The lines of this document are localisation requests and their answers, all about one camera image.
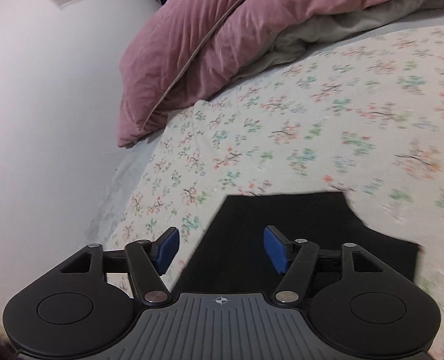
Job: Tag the pink duvet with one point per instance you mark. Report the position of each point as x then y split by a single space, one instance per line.
191 49

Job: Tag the floral bed sheet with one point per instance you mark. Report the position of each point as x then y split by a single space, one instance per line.
365 117

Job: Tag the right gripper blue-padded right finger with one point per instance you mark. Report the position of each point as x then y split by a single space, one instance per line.
358 305

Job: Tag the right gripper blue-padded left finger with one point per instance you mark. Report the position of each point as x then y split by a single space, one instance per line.
91 300

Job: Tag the black pants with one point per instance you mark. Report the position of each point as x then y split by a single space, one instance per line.
251 241

